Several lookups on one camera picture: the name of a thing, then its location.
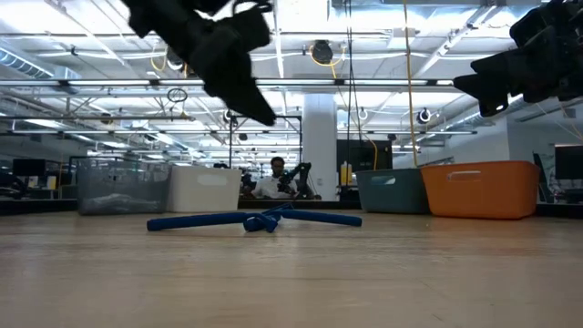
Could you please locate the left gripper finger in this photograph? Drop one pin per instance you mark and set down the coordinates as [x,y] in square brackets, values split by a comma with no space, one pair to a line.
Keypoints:
[263,102]
[246,105]

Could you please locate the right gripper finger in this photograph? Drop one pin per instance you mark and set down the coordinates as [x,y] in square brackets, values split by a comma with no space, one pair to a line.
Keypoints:
[496,75]
[494,102]

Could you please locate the dark blue disposable razor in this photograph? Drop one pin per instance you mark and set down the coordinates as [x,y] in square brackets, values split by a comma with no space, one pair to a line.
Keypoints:
[196,221]
[319,217]

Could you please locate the silver nail clipper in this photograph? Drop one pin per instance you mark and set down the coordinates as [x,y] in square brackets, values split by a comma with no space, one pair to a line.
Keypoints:
[118,203]

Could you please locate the black background robot arm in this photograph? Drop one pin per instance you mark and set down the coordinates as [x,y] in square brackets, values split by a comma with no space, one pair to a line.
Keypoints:
[298,175]

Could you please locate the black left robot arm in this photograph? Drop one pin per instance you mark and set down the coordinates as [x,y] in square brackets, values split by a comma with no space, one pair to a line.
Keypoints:
[150,16]

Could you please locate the white building column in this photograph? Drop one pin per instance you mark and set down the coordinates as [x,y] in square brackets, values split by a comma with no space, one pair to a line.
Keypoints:
[320,146]

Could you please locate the person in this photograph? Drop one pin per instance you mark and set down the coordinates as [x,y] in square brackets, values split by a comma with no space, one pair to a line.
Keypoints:
[271,187]

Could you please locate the orange plastic bin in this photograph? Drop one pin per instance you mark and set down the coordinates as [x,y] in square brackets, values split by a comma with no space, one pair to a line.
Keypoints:
[478,196]

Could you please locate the black monitor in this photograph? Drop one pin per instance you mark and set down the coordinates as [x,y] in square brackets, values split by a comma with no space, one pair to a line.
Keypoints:
[569,161]
[28,167]

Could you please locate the white plastic bin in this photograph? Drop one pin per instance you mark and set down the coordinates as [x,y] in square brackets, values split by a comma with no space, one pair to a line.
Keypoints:
[205,196]

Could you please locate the yellow bottle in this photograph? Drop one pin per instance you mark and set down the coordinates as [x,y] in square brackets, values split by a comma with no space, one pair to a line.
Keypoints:
[346,175]

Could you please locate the teal plastic bin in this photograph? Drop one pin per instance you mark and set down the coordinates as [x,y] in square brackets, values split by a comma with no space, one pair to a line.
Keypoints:
[391,196]

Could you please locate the grey-brown plastic bin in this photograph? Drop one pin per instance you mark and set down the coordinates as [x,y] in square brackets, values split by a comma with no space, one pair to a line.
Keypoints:
[123,180]

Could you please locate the black aluminium table frame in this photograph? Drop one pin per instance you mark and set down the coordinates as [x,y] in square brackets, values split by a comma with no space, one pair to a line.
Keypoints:
[296,205]

